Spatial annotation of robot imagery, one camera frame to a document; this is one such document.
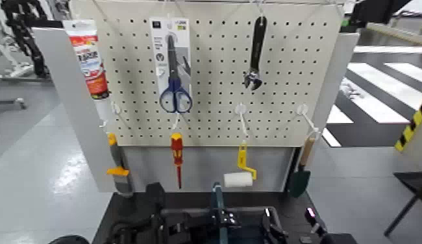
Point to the blue scissors in package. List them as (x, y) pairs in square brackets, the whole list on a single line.
[(158, 44)]

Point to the beige perforated pegboard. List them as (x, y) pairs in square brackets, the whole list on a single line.
[(214, 85)]

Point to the grey side panel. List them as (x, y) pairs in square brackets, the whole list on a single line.
[(333, 75), (68, 102)]

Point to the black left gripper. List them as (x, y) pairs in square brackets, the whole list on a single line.
[(183, 231)]

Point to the black metal stand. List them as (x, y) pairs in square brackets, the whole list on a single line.
[(415, 182)]

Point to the sealant tube with clear nozzle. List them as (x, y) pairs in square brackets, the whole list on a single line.
[(90, 58)]

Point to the yellow black striped barrier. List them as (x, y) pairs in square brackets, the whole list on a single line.
[(410, 129)]

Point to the black round robot housing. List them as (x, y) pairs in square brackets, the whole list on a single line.
[(69, 240)]

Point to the red yellow screwdriver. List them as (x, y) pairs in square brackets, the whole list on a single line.
[(177, 146)]

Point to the black adjustable wrench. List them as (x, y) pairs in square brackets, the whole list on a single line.
[(257, 47)]

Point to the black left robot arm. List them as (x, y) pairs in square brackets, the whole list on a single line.
[(153, 197)]

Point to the grey back panel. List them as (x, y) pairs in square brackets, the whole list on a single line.
[(204, 163)]

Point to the grey leg with caster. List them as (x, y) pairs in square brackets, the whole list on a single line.
[(13, 102)]

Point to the white metal frame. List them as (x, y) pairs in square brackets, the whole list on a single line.
[(16, 70)]

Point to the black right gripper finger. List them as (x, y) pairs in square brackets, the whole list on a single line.
[(271, 226), (313, 219)]

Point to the black monitor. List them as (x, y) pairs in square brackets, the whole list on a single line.
[(374, 12)]

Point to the white pegboard hook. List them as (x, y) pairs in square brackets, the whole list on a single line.
[(240, 109), (115, 108), (303, 109), (176, 120)]

